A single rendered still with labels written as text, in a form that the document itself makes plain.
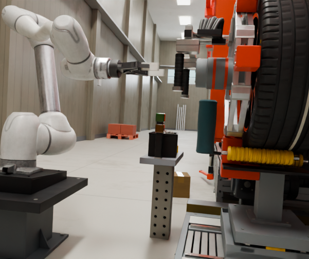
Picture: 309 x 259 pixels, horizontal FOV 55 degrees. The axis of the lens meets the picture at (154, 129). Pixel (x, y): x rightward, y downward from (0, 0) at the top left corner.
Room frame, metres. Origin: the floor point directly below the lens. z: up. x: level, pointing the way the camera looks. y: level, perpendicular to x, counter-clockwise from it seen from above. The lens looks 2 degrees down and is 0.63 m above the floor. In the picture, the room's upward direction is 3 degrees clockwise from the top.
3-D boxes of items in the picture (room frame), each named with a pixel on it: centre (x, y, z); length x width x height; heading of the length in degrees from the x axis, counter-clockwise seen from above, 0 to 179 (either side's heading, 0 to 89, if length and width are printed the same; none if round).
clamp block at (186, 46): (1.18, -0.11, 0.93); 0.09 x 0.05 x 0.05; 80
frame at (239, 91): (1.31, -0.35, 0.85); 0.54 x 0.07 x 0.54; 170
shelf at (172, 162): (1.58, -0.06, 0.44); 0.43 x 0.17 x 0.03; 170
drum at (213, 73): (1.33, -0.28, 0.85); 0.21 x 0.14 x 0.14; 80
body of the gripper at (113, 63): (1.23, 0.15, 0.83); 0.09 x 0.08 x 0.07; 80
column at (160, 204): (1.61, -0.07, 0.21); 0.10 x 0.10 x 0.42; 80
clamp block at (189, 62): (1.52, -0.18, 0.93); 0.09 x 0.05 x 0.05; 80
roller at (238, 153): (1.18, -0.42, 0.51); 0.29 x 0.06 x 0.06; 80
